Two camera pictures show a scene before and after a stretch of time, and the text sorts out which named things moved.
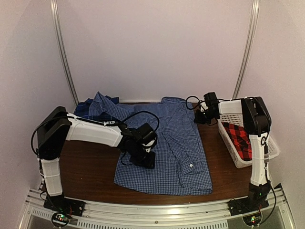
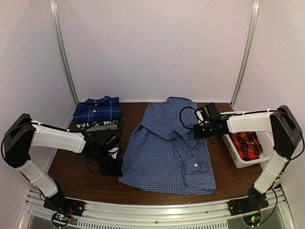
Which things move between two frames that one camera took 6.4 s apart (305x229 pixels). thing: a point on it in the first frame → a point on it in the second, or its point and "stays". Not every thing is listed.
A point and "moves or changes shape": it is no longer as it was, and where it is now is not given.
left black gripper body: [139, 158] → [107, 166]
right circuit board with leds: [252, 220] stays
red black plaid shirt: [240, 139] stays
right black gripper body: [206, 117] → [208, 131]
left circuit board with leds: [60, 219] stays
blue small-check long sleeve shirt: [182, 165] moves or changes shape
